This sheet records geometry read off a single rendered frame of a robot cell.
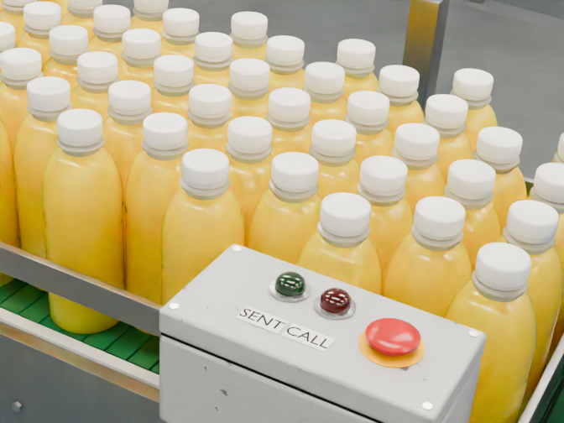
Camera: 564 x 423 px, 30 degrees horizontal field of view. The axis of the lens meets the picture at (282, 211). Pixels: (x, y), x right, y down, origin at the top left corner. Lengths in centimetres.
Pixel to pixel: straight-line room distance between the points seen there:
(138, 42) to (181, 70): 8
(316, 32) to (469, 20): 67
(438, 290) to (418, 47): 54
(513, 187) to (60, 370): 44
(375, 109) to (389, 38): 318
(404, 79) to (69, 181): 34
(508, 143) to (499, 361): 23
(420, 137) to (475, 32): 339
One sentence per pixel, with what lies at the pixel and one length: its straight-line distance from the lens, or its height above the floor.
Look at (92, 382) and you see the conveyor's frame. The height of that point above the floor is 89.
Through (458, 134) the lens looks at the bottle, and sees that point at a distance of 101.
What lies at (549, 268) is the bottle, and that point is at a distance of 85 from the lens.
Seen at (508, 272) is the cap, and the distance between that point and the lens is 77.
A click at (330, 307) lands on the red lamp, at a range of 71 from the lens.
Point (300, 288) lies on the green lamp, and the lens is 73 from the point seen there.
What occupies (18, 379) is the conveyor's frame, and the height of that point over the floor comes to 85.
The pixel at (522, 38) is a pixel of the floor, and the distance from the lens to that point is 432.
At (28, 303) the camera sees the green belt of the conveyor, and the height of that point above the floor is 90.
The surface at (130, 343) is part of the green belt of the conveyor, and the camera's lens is 101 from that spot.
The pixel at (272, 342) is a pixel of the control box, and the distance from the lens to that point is 69.
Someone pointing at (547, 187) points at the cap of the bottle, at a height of 111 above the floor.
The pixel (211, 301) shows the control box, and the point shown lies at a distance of 72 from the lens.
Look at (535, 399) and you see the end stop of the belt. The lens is 87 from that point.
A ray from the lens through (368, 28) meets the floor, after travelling 422.
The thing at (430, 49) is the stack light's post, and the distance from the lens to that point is 131.
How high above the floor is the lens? 153
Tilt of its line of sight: 31 degrees down
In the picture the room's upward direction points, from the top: 4 degrees clockwise
